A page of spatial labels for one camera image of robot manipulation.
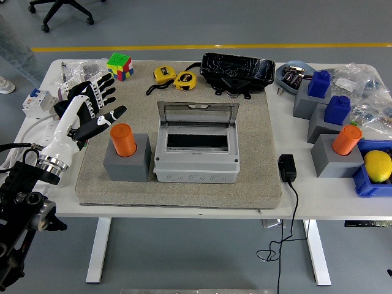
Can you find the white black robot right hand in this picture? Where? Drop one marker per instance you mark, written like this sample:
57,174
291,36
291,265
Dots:
389,273

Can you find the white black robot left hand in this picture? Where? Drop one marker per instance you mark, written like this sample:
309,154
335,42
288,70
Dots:
65,122

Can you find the orange cylinder battery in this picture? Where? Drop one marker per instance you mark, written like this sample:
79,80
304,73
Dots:
346,141
122,141

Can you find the smoky transparent box lid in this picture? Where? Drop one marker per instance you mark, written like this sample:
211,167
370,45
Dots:
196,113

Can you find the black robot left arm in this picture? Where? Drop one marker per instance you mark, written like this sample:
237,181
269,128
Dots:
18,196

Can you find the black table control box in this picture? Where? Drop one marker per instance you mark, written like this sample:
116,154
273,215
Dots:
367,223

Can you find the grey electrical junction box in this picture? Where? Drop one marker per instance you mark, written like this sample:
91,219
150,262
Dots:
196,167

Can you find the white circuit breaker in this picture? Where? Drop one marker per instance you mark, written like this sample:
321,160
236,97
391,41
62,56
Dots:
38,102

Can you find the thin metal pen tool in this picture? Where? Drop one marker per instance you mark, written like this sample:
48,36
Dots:
64,72

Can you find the clear bags with white switches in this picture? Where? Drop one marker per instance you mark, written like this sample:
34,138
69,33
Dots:
79,69

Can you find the grey block with round hole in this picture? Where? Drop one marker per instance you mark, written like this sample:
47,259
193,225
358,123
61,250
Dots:
332,163
128,168

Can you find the large colourful puzzle cube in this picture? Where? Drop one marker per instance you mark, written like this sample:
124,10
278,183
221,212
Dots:
120,65

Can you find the person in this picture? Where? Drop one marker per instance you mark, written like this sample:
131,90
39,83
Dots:
18,55

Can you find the blue plastic bin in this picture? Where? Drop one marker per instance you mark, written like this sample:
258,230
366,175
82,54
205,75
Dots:
363,185

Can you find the yellow lemon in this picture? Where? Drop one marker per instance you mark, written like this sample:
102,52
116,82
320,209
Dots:
378,167

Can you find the yellow tape measure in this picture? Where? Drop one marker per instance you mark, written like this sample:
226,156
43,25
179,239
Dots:
163,74
185,81

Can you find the black office chair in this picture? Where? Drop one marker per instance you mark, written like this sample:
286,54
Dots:
65,7

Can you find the grey-brown mat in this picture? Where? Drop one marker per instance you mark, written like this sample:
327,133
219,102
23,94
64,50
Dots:
183,193

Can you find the black power adapter plug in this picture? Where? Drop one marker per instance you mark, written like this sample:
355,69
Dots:
287,168

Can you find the small green piece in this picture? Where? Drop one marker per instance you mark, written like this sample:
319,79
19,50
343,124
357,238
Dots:
354,123

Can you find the grey block with square hole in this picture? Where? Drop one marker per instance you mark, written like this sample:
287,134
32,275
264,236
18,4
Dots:
318,130
303,104

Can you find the blue square plug block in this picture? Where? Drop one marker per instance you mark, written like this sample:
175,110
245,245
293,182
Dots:
318,84
337,110

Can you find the black plastic tray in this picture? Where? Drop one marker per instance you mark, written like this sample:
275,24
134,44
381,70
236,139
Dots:
235,67

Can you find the clear bags of small parts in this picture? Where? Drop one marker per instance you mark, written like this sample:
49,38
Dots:
364,88

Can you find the small metal clips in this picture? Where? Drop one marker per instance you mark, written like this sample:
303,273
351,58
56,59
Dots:
280,91

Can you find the small dark batteries bundle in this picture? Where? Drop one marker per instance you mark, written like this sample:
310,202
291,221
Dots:
292,76

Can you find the blue-grey bowl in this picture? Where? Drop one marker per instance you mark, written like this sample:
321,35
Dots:
281,81

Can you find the grey under-table bracket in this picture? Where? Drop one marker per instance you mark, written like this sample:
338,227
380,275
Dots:
274,223

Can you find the black plastic bracket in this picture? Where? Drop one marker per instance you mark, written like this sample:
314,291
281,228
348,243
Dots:
234,84

